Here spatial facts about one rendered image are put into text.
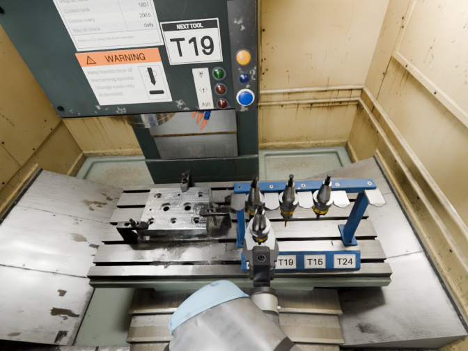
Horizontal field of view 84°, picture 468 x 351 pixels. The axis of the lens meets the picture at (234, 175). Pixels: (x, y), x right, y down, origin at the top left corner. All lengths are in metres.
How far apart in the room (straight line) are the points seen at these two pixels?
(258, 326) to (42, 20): 0.59
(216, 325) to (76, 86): 0.51
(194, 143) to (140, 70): 0.94
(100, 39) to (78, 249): 1.27
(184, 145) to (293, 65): 0.78
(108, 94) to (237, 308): 0.47
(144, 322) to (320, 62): 1.59
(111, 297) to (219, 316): 1.16
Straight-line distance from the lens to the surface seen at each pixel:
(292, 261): 1.06
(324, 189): 0.83
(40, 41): 0.62
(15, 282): 1.64
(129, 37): 0.54
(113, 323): 1.46
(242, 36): 0.50
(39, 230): 1.75
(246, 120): 1.39
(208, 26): 0.50
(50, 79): 0.65
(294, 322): 1.20
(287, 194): 0.82
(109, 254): 1.28
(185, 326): 0.41
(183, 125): 1.39
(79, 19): 0.57
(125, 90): 0.59
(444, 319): 1.27
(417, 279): 1.31
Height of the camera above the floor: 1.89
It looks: 45 degrees down
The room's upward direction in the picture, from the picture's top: 6 degrees counter-clockwise
